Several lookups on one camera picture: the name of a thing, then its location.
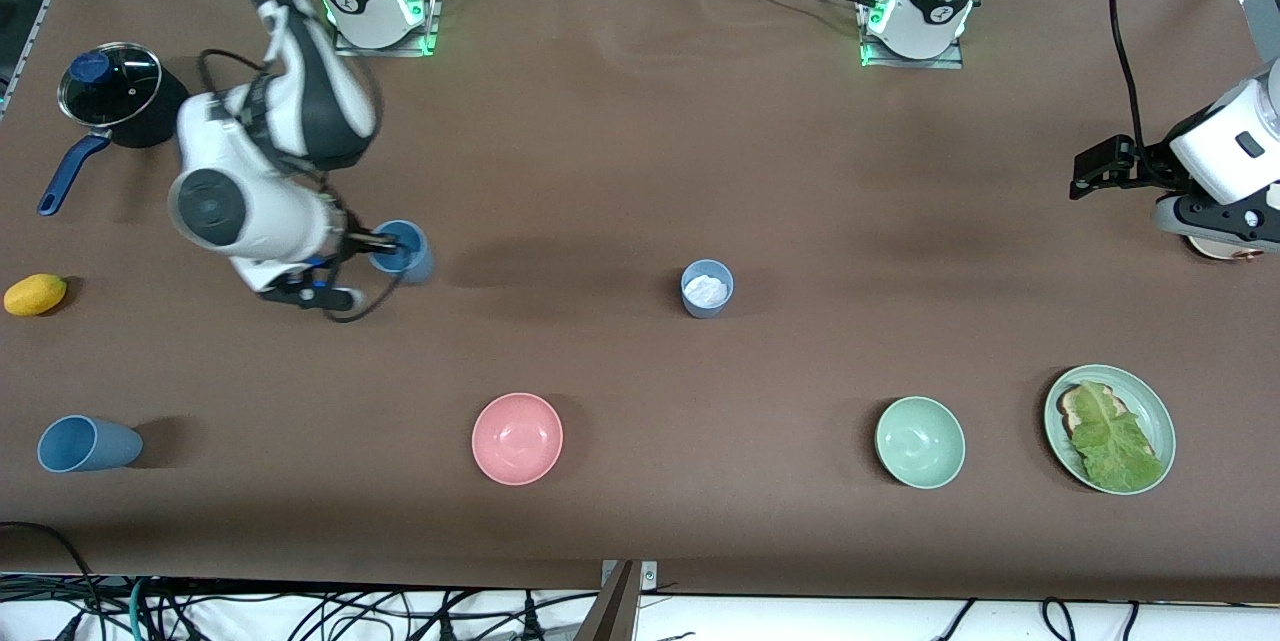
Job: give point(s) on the pink bowl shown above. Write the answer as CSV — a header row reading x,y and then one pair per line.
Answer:
x,y
517,439

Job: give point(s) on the aluminium frame rail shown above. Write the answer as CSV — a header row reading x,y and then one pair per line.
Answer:
x,y
30,31

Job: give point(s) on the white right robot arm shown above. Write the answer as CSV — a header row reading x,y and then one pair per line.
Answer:
x,y
270,216

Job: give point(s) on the grey metal bar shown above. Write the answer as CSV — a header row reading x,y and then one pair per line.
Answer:
x,y
610,616

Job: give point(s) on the metal mounting bracket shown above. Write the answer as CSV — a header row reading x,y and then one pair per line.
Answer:
x,y
648,576

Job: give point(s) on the mint green bowl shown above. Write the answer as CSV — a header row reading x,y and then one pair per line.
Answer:
x,y
920,443

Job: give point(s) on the glass lid with blue knob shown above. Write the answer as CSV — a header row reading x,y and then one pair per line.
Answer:
x,y
120,86

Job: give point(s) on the green lettuce leaf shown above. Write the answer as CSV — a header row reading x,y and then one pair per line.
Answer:
x,y
1115,441

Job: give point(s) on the blue cup with white filling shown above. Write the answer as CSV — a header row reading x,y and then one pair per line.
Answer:
x,y
705,310

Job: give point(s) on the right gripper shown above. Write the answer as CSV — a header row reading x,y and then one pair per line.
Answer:
x,y
357,241

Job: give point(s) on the yellow lemon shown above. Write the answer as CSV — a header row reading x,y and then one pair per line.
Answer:
x,y
35,294

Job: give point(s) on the white filling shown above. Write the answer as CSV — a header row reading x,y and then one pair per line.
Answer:
x,y
706,289

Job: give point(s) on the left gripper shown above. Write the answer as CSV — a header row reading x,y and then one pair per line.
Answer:
x,y
1146,166

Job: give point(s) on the mint green ribbed plate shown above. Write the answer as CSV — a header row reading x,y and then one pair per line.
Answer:
x,y
1150,411

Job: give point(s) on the toast bread slice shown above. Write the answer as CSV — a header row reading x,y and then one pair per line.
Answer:
x,y
1072,406

